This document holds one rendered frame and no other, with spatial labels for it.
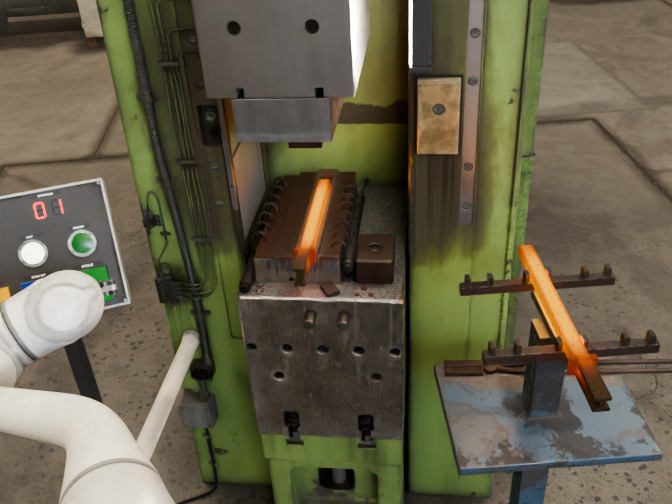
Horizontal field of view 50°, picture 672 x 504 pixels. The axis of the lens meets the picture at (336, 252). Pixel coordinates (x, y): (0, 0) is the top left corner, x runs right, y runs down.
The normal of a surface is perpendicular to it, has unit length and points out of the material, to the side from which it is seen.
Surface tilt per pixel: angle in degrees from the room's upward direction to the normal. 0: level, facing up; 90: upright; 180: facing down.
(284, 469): 89
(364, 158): 90
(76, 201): 60
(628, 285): 0
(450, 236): 90
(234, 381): 90
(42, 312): 55
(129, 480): 30
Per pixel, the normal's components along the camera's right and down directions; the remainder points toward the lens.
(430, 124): -0.11, 0.55
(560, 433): -0.05, -0.84
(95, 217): 0.25, 0.02
